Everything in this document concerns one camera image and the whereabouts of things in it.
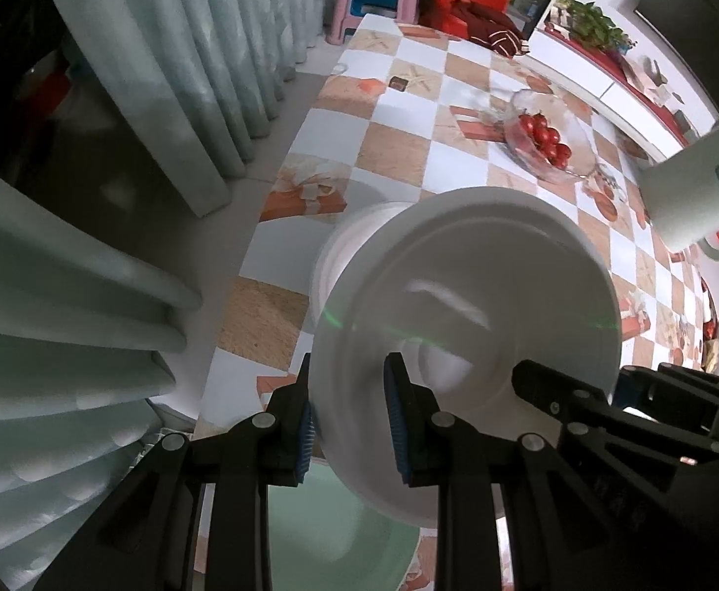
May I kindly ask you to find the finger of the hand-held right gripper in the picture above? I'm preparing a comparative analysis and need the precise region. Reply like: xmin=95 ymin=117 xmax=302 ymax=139
xmin=612 ymin=364 xmax=719 ymax=438
xmin=512 ymin=360 xmax=719 ymax=493

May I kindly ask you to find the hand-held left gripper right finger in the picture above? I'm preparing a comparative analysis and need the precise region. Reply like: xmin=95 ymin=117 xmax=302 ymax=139
xmin=382 ymin=352 xmax=631 ymax=591

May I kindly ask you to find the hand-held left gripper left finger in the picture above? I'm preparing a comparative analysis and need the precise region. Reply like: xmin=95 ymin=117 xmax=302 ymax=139
xmin=33 ymin=354 xmax=318 ymax=591

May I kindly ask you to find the pale green plate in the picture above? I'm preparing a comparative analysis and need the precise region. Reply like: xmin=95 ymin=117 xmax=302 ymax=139
xmin=267 ymin=461 xmax=423 ymax=591

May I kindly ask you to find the white plate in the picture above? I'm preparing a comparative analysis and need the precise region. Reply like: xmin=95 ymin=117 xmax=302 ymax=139
xmin=308 ymin=186 xmax=622 ymax=530

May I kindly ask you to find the white bowl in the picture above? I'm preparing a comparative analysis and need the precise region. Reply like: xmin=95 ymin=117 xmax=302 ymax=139
xmin=310 ymin=202 xmax=434 ymax=334

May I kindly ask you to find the white cylindrical appliance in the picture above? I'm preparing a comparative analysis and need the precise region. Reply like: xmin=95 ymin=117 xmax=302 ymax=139
xmin=636 ymin=123 xmax=719 ymax=255

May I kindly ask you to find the pile of red cherry tomatoes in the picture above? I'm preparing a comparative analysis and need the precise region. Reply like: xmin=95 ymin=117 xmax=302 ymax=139
xmin=516 ymin=112 xmax=573 ymax=168

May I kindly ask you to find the clear glass bowl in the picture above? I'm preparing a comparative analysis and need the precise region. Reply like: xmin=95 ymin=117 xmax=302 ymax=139
xmin=504 ymin=89 xmax=602 ymax=186

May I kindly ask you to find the pale green curtain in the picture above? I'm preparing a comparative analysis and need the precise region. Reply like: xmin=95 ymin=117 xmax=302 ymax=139
xmin=0 ymin=154 xmax=205 ymax=591
xmin=39 ymin=0 xmax=337 ymax=218

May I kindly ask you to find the checkered printed tablecloth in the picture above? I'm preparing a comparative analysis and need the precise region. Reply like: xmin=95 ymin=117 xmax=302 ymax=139
xmin=190 ymin=12 xmax=719 ymax=591

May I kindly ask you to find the white low cabinet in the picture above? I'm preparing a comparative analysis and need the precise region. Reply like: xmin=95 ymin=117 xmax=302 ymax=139
xmin=525 ymin=25 xmax=705 ymax=164

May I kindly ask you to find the dark red folded cloth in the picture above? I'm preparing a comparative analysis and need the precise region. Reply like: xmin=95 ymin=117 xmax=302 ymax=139
xmin=451 ymin=0 xmax=531 ymax=58

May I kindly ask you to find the green potted plant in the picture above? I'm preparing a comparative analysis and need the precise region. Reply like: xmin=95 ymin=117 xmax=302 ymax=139
xmin=559 ymin=0 xmax=637 ymax=54

